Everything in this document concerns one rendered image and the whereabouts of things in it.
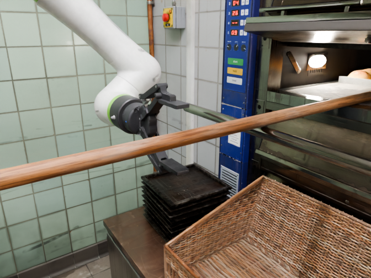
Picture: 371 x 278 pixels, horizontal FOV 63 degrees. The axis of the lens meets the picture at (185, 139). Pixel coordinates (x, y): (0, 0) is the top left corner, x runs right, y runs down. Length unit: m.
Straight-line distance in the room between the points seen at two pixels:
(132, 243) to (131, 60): 0.76
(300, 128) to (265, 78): 0.23
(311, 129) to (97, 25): 0.77
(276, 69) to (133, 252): 0.90
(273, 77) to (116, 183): 1.21
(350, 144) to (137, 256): 0.85
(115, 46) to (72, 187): 1.20
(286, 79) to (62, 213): 1.43
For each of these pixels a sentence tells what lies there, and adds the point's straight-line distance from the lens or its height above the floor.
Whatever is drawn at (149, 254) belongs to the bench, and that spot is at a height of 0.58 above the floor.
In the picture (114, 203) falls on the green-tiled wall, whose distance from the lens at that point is 2.07.
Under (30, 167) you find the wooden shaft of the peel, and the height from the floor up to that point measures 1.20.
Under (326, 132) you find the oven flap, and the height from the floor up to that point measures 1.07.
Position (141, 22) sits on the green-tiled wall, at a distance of 1.88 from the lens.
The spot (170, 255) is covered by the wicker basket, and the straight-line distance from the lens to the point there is 1.03.
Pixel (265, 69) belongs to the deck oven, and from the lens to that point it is 1.22.
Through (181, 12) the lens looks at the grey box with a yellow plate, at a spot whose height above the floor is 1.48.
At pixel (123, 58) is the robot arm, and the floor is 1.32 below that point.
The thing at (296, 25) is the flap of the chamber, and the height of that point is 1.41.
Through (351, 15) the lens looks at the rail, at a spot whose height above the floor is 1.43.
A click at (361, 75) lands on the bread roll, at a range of 1.51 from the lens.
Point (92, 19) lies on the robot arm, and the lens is 0.87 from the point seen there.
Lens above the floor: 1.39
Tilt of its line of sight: 19 degrees down
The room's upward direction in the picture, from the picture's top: straight up
